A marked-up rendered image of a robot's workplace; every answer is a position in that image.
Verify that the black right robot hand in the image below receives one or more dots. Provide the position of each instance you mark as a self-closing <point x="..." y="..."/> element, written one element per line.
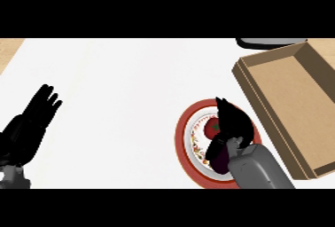
<point x="235" y="124"/>

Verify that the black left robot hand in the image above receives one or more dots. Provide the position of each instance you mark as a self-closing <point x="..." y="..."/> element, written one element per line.
<point x="27" y="130"/>

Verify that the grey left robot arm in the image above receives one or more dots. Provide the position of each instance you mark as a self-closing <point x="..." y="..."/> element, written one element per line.
<point x="12" y="177"/>

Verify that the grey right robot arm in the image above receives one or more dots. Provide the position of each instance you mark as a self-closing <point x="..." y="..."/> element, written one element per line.
<point x="257" y="168"/>

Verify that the red tomato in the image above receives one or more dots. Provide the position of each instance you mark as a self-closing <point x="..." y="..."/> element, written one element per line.
<point x="212" y="128"/>

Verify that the red-rimmed patterned plate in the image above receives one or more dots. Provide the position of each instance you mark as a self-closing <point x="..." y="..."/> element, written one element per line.
<point x="188" y="147"/>

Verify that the brown cardboard box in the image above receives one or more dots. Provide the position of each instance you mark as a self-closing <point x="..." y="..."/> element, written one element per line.
<point x="288" y="100"/>

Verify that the dark purple eggplant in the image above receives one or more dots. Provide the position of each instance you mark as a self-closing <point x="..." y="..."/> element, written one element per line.
<point x="222" y="162"/>

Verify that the dark grey round appliance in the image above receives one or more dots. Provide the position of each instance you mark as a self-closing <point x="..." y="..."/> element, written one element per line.
<point x="266" y="43"/>

